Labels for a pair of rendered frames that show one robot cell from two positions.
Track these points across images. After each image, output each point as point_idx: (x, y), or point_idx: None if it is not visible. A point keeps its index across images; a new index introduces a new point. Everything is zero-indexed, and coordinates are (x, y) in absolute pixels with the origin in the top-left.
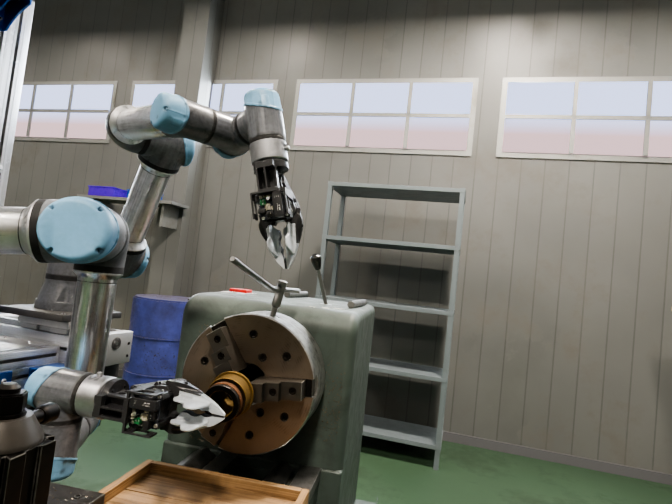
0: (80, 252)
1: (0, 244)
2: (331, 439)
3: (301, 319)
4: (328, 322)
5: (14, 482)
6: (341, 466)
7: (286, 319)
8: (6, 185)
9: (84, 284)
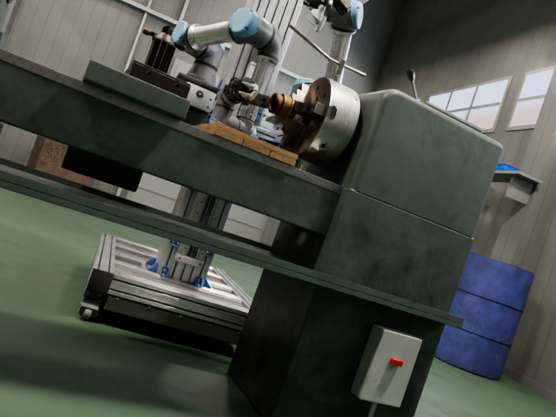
0: (239, 28)
1: (223, 33)
2: (353, 168)
3: (365, 95)
4: (376, 93)
5: (156, 45)
6: (355, 187)
7: (343, 85)
8: (283, 56)
9: (256, 62)
